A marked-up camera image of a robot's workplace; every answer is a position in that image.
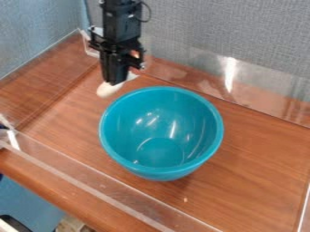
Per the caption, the blue plastic bowl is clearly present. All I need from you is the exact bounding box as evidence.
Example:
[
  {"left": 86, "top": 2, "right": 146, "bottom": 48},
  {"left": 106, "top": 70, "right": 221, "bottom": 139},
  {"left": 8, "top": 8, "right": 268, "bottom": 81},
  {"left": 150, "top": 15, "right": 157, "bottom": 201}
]
[{"left": 97, "top": 86, "right": 224, "bottom": 181}]

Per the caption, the clear acrylic front bracket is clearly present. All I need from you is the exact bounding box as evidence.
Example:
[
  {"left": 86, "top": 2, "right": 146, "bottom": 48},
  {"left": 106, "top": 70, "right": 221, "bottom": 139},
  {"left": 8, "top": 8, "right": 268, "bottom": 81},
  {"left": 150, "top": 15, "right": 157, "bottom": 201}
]
[{"left": 0, "top": 113, "right": 20, "bottom": 150}]

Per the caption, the clear acrylic front panel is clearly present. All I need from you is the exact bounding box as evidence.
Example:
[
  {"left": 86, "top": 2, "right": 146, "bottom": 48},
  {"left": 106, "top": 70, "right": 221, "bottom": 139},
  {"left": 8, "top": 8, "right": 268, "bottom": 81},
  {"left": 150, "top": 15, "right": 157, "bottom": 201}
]
[{"left": 2, "top": 131, "right": 223, "bottom": 232}]

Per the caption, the clear acrylic corner bracket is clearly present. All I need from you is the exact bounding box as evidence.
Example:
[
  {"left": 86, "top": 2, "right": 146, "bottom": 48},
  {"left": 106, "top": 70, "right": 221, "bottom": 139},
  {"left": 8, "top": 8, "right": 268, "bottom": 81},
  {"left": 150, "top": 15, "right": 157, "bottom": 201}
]
[{"left": 78, "top": 25, "right": 102, "bottom": 58}]

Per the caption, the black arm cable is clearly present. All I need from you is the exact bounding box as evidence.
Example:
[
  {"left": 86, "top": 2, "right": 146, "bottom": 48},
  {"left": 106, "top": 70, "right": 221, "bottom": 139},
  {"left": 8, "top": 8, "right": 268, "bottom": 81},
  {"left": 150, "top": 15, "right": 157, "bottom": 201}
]
[{"left": 132, "top": 0, "right": 152, "bottom": 24}]

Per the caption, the white brown toy mushroom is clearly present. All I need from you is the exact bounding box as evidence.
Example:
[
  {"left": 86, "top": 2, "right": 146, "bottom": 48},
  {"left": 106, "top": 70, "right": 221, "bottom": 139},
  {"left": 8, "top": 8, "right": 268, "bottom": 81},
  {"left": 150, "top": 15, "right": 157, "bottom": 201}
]
[{"left": 96, "top": 50, "right": 144, "bottom": 98}]

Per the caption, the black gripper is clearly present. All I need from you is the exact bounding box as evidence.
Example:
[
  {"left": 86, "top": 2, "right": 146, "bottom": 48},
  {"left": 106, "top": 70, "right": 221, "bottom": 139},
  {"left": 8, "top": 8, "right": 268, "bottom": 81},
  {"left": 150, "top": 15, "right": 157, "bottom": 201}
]
[{"left": 90, "top": 0, "right": 145, "bottom": 85}]

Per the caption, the clear acrylic back panel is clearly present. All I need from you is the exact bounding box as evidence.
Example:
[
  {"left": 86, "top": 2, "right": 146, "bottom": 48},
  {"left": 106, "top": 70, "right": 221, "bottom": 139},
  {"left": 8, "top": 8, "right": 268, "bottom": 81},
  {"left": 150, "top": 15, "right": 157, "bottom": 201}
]
[{"left": 129, "top": 36, "right": 310, "bottom": 129}]

